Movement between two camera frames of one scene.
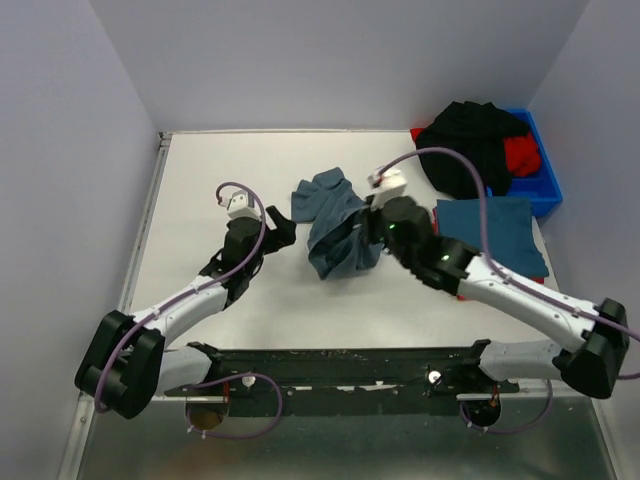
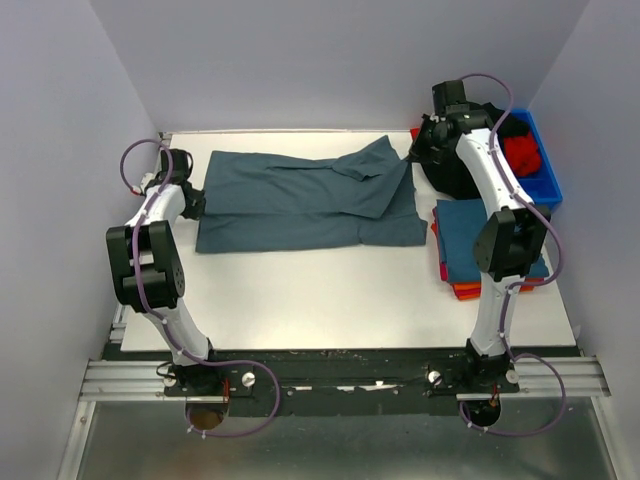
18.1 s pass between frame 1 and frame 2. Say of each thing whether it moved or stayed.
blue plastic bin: stayed
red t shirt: stayed
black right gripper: moved
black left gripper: moved
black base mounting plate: stayed
